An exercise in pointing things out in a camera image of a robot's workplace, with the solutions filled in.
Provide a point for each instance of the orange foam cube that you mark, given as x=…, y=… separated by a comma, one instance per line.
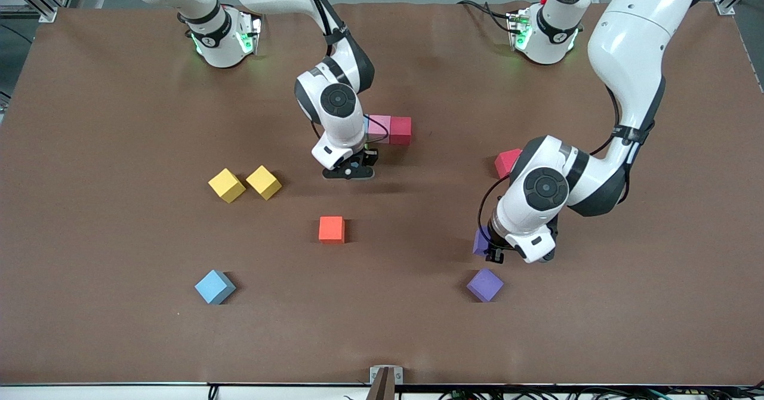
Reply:
x=331, y=230

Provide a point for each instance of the yellow foam cube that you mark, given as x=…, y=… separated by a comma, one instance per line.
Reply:
x=263, y=182
x=227, y=185

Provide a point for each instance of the red foam cube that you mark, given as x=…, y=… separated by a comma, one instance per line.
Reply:
x=507, y=162
x=401, y=130

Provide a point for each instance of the purple foam cube with dent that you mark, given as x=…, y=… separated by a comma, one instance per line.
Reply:
x=484, y=285

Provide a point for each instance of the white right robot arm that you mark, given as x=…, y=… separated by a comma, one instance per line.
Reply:
x=343, y=137

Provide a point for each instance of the pink foam cube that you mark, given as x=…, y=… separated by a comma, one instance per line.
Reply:
x=382, y=132

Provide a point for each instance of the brown table mat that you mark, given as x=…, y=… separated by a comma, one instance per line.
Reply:
x=382, y=304

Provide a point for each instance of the metal pole bracket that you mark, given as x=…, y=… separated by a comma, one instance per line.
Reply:
x=373, y=374

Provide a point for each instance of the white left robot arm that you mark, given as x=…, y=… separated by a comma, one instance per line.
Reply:
x=627, y=48

